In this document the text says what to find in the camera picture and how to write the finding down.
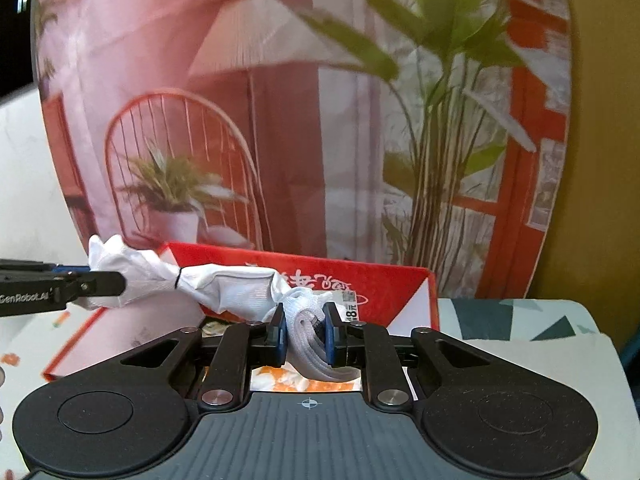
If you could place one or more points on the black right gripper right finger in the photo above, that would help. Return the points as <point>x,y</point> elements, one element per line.
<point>343,340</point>

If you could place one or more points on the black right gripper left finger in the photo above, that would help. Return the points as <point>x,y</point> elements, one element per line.
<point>270,340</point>

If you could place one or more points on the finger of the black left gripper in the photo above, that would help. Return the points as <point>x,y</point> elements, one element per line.
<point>29,266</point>
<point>89,284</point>

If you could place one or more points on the white cloth bundle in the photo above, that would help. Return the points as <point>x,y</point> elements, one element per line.
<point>250,293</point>

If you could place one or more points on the orange floral oven mitt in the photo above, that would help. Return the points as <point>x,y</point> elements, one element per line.
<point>288,380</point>

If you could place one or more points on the printed living room backdrop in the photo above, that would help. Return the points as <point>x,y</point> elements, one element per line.
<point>418,132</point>

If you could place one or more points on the red cardboard box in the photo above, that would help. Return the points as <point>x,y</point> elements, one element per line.
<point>398,298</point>

